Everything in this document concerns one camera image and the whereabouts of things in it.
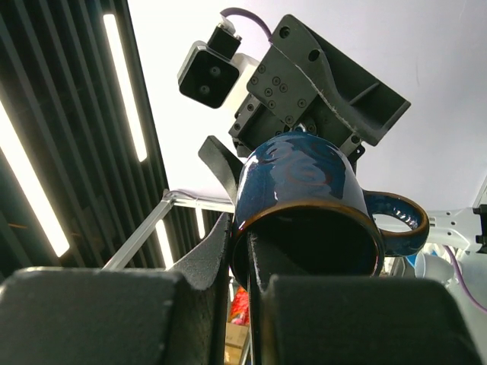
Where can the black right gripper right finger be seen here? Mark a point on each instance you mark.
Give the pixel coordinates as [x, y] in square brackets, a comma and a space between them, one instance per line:
[308, 319]

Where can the ceiling light strip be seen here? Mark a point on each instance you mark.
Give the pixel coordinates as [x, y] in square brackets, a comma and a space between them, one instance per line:
[19, 162]
[125, 85]

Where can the aluminium frame post right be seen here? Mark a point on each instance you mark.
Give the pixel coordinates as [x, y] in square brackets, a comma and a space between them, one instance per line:
[170, 199]

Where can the dark navy glazed mug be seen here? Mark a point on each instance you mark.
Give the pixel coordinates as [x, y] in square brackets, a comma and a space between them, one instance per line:
[302, 190]

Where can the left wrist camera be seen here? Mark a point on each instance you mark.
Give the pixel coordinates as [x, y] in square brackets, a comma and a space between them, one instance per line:
[209, 73]

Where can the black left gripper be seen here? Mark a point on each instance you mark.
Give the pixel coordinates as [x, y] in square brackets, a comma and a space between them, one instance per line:
[328, 95]

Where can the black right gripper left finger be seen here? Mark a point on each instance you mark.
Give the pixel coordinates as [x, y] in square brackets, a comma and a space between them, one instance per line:
[129, 316]

